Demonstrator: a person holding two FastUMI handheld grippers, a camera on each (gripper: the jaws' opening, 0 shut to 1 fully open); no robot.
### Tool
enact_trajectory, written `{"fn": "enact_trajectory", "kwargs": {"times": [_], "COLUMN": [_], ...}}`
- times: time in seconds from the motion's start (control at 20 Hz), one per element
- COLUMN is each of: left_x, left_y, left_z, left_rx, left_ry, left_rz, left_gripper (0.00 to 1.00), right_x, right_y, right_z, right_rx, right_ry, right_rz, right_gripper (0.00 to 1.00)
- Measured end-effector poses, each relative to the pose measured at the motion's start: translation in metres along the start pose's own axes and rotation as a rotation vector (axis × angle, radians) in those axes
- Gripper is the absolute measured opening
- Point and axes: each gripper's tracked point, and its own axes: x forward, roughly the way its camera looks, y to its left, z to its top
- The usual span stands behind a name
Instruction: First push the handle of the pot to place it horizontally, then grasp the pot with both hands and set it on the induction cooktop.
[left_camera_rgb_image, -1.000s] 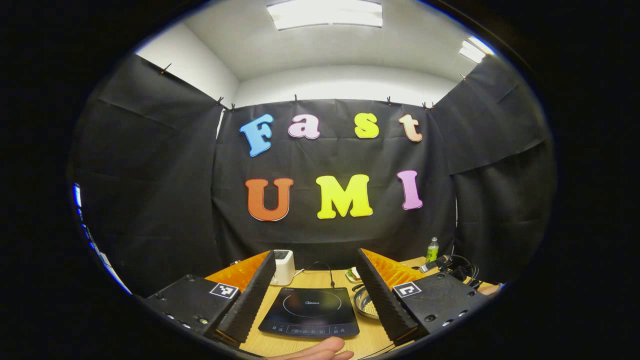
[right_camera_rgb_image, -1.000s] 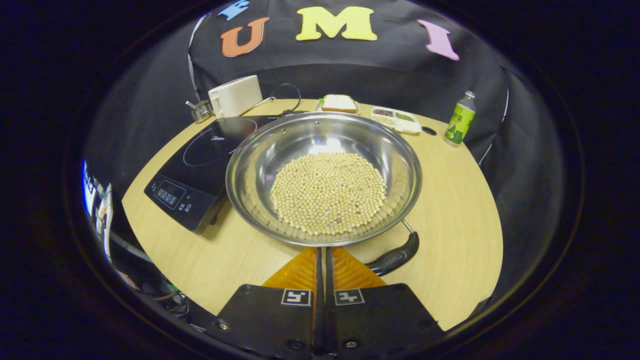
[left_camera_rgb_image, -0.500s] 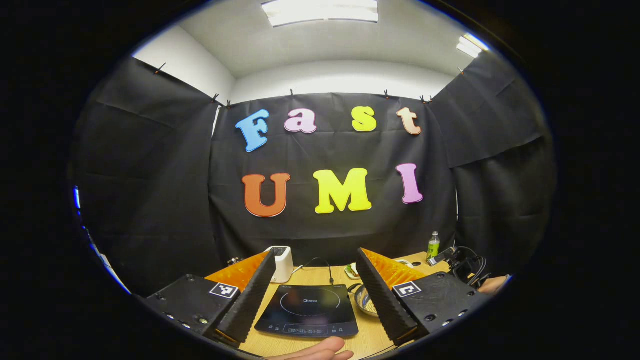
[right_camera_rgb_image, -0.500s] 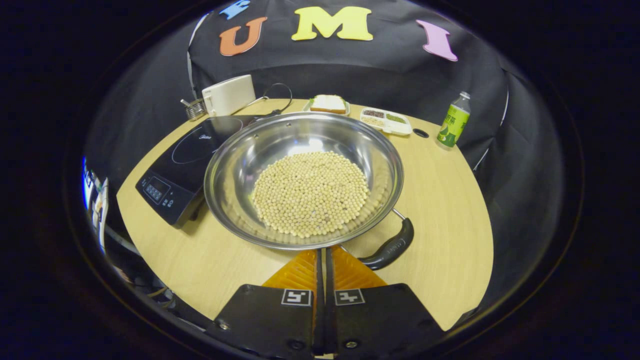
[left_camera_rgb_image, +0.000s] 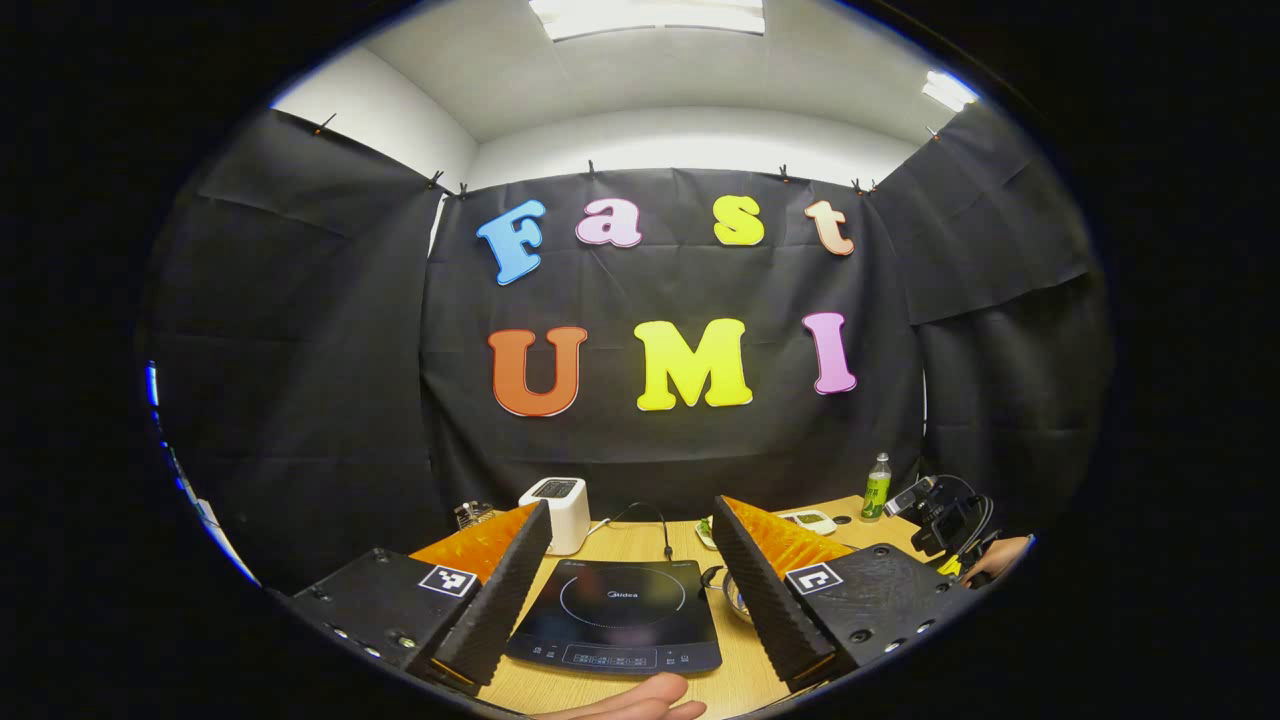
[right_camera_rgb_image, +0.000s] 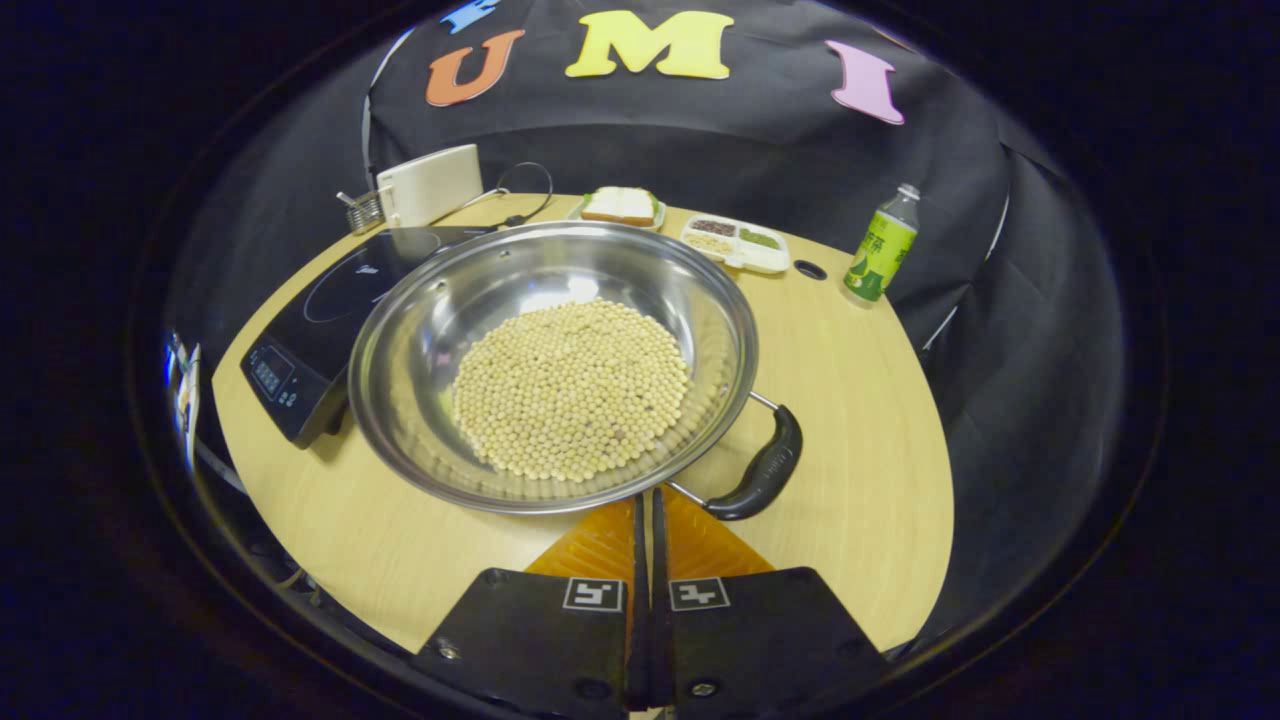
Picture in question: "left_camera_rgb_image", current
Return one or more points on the small ceiling light panel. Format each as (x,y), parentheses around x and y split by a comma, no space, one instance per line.
(948,90)

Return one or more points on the green plastic bottle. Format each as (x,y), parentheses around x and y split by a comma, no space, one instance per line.
(877,490)

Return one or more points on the white divided dish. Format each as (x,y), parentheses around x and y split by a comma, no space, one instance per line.
(812,521)

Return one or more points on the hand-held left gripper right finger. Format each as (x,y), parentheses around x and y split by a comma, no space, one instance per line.
(765,600)

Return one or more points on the black backdrop cloth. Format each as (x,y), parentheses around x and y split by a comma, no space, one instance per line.
(300,400)

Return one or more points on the large ceiling light panel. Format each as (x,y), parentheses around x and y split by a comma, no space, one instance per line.
(650,15)

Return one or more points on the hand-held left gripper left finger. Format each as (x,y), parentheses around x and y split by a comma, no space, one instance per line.
(495,610)

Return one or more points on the white square plate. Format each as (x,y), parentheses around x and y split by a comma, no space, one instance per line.
(706,535)

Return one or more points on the white toaster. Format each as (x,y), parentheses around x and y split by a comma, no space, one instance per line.
(560,515)

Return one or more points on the black induction cooktop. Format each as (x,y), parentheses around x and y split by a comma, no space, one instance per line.
(615,625)

